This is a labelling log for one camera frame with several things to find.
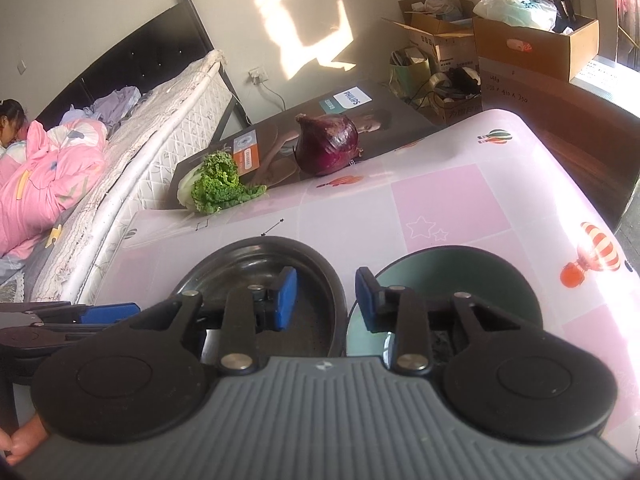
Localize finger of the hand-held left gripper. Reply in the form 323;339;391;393
0;301;139;326
27;322;128;347

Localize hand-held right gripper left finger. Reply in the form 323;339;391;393
137;266;299;376

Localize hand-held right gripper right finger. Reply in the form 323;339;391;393
355;267;506;376

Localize dark-rimmed steel bowl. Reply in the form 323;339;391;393
172;237;349;362

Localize teal ceramic bowl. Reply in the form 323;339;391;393
345;245;544;367

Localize person's left hand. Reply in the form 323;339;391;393
0;402;51;466

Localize napa cabbage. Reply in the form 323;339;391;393
176;150;269;214

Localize pink checked tablecloth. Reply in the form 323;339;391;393
92;109;640;461

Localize pink printed blanket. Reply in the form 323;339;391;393
0;119;109;261

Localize red onion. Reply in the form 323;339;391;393
294;112;365;177

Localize white quilted mattress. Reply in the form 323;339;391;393
30;50;242;306

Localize printed appliance box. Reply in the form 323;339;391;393
172;79;442;211

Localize lilac cloth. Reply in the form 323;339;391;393
62;86;144;129

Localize small cardboard box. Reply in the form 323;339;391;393
431;89;484;127

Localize clear tape roll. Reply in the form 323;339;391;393
429;72;455;97

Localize pale green paper bag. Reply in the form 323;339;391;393
388;46;432;102

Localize black bed headboard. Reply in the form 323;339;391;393
34;0;212;126

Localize large dark cardboard box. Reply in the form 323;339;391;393
477;57;640;198

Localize open printed cardboard box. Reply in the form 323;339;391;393
381;0;482;75

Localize brown cardboard box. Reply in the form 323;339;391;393
472;12;600;84

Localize white plastic bag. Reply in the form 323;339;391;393
472;0;559;32

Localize red patterned curtain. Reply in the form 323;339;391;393
616;0;640;70

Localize grey charger cable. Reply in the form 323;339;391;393
260;81;298;112

